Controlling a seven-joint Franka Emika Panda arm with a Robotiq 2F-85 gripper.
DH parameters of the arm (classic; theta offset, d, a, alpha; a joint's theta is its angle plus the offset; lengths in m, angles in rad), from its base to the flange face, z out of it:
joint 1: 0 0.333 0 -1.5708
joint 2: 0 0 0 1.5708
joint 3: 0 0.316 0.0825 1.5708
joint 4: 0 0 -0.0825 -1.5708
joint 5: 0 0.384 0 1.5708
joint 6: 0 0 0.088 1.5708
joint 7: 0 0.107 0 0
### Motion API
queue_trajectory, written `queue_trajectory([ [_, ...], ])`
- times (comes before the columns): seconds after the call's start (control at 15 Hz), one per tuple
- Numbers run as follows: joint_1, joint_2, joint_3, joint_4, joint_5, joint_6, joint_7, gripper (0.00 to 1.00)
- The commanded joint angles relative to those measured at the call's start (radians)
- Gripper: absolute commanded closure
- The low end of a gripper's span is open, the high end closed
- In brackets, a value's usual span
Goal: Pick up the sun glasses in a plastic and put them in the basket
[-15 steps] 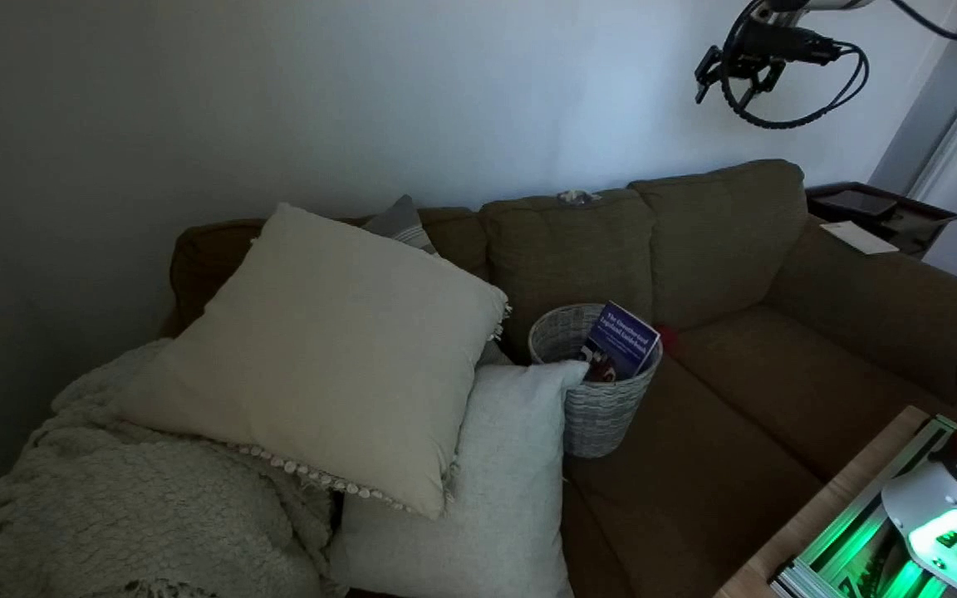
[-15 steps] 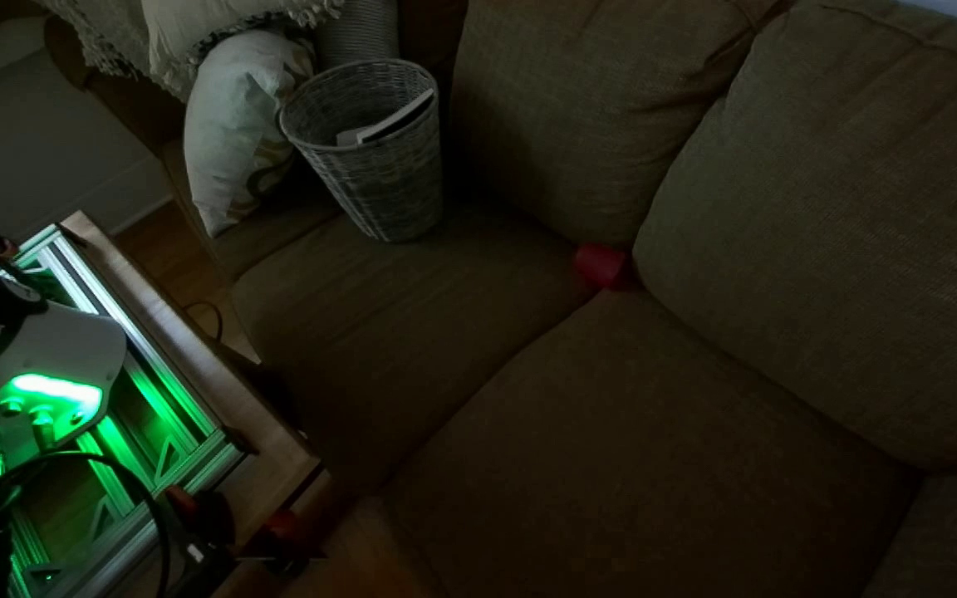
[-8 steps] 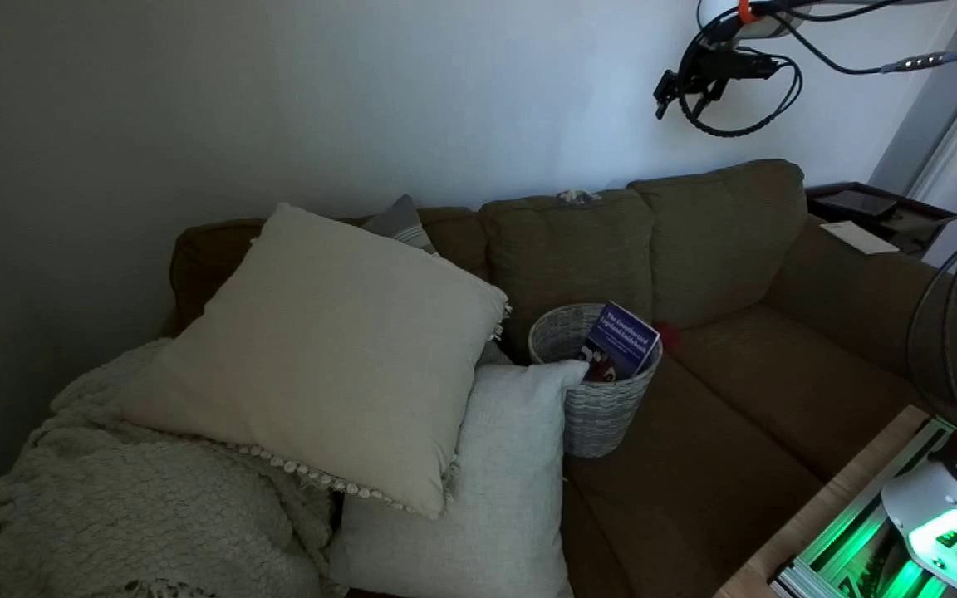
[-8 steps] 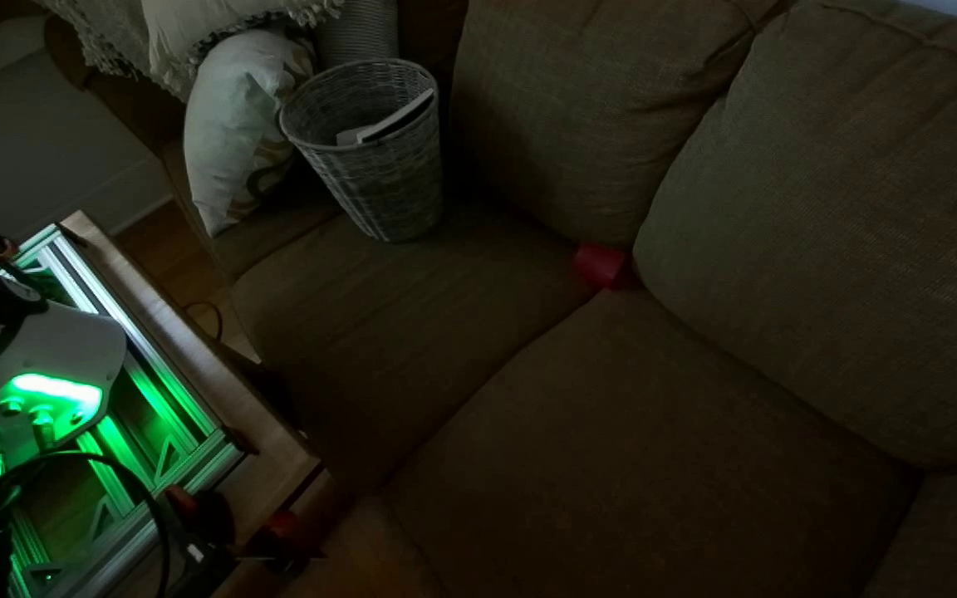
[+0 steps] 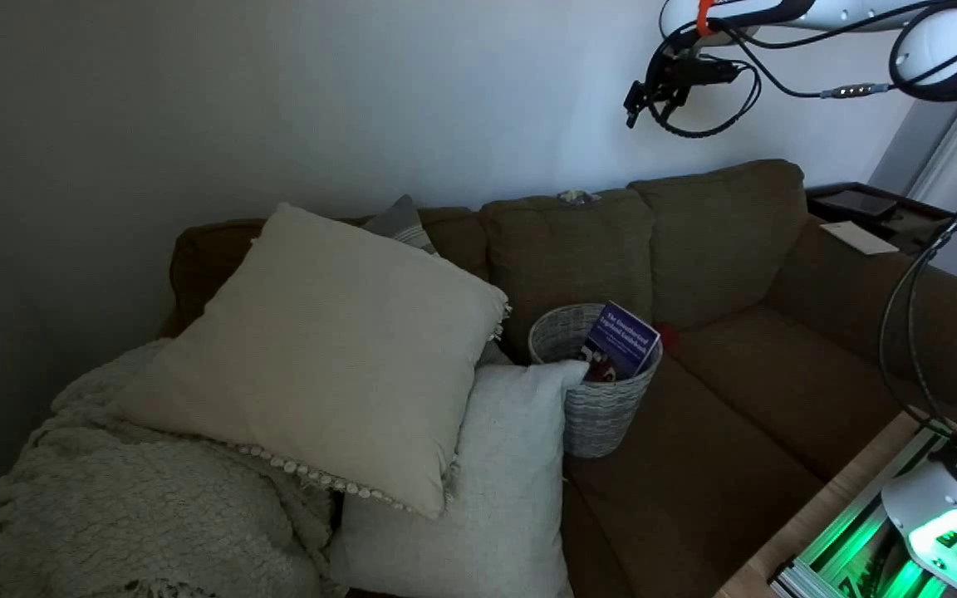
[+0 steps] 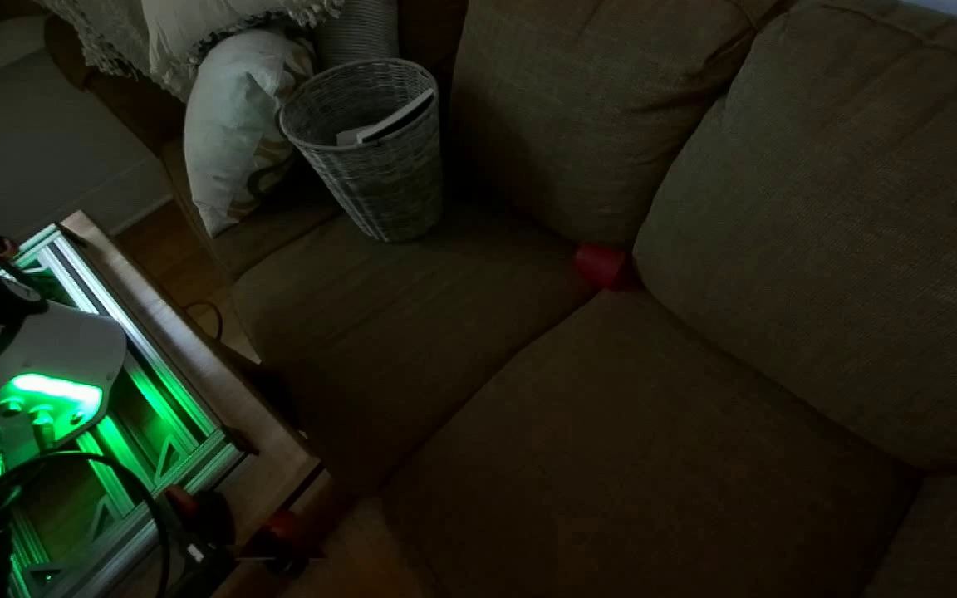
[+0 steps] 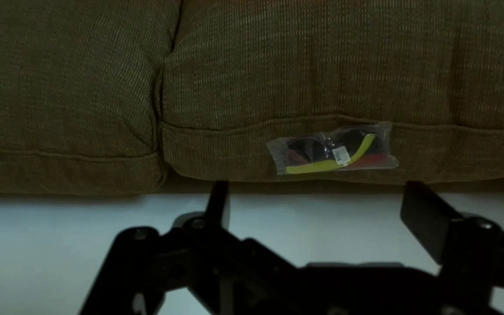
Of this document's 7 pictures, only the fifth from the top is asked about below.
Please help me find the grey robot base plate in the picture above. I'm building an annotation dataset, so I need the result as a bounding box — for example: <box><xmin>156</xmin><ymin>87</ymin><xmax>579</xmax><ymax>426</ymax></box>
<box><xmin>879</xmin><ymin>457</ymin><xmax>957</xmax><ymax>598</ymax></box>

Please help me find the aluminium frame stand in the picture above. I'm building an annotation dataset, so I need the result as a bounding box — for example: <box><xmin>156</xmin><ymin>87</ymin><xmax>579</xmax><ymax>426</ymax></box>
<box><xmin>774</xmin><ymin>414</ymin><xmax>957</xmax><ymax>598</ymax></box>

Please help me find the grey knitted blanket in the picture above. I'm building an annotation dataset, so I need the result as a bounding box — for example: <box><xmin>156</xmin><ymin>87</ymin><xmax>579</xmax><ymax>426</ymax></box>
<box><xmin>0</xmin><ymin>335</ymin><xmax>338</xmax><ymax>598</ymax></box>

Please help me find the dark side table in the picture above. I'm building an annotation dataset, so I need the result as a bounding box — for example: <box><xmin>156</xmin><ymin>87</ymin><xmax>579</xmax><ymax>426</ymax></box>
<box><xmin>805</xmin><ymin>179</ymin><xmax>957</xmax><ymax>262</ymax></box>

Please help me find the brown fabric sofa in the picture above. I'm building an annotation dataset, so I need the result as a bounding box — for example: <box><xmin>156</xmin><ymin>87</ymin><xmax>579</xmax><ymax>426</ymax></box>
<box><xmin>158</xmin><ymin>157</ymin><xmax>957</xmax><ymax>598</ymax></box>

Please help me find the white paper sheet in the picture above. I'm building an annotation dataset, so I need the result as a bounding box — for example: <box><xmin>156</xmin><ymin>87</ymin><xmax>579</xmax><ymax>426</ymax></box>
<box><xmin>817</xmin><ymin>218</ymin><xmax>899</xmax><ymax>260</ymax></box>

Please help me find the small grey pillow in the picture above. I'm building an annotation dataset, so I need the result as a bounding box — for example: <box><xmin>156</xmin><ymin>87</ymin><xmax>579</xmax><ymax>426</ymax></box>
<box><xmin>358</xmin><ymin>193</ymin><xmax>440</xmax><ymax>257</ymax></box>

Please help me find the purple box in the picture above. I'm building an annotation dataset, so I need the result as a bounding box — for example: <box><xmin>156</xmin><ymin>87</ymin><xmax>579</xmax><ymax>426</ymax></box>
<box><xmin>579</xmin><ymin>301</ymin><xmax>665</xmax><ymax>383</ymax></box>

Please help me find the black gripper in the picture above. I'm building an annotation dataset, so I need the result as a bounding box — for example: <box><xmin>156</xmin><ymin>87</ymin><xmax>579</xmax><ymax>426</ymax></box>
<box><xmin>621</xmin><ymin>46</ymin><xmax>749</xmax><ymax>133</ymax></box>

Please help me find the light wooden board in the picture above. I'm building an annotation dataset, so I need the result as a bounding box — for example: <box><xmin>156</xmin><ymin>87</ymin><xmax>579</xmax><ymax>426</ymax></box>
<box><xmin>713</xmin><ymin>403</ymin><xmax>937</xmax><ymax>598</ymax></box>

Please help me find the white textured pillow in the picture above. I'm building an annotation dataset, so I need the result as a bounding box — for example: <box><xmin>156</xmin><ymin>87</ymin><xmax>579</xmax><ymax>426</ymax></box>
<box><xmin>325</xmin><ymin>356</ymin><xmax>596</xmax><ymax>598</ymax></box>

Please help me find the large cream tasselled pillow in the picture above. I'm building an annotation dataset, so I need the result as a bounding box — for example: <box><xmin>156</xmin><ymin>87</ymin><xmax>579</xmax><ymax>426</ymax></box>
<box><xmin>110</xmin><ymin>201</ymin><xmax>512</xmax><ymax>521</ymax></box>

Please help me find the grey woven basket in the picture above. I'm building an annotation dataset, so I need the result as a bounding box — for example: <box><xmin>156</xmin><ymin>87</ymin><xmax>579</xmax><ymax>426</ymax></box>
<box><xmin>526</xmin><ymin>301</ymin><xmax>668</xmax><ymax>461</ymax></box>

